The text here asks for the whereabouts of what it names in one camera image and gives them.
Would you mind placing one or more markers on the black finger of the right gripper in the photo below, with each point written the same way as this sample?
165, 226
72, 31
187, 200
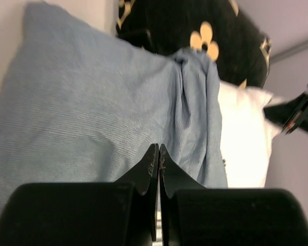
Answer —
280, 114

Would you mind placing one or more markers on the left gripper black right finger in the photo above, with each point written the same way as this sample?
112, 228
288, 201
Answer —
172, 177

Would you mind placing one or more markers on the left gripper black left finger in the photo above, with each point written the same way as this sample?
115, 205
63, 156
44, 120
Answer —
145, 172

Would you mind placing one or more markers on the white pillow insert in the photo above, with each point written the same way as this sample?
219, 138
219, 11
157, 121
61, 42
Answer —
246, 135

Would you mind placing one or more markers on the blue grey pillowcase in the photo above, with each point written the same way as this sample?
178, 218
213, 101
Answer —
79, 105

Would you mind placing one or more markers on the black floral plush pillow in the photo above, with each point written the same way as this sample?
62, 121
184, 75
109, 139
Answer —
218, 28

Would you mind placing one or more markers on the right aluminium frame post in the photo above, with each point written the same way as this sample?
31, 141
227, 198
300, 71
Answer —
289, 52

